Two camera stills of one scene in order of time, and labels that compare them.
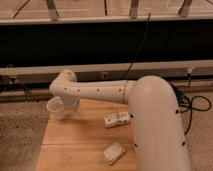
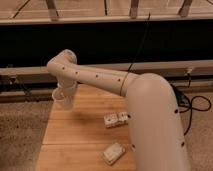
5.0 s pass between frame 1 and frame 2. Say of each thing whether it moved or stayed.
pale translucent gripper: moved
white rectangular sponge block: stayed
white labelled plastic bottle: stayed
